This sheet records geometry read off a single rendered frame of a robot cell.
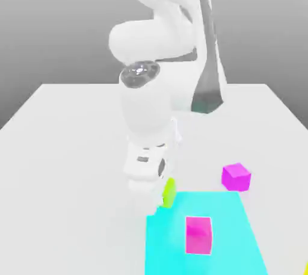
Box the large cyan box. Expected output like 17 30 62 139
144 191 270 275

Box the small pink cube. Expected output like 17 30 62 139
185 216 214 256

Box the small magenta cube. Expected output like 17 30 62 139
221 162 252 193

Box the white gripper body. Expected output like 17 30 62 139
126 175 167 216

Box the small lime cube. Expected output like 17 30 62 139
162 177 177 209

